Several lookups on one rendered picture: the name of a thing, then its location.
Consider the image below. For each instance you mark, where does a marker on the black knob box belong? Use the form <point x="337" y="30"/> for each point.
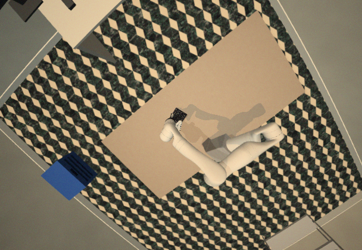
<point x="179" y="115"/>

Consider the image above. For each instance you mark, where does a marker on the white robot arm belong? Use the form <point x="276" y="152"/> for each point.
<point x="242" y="152"/>

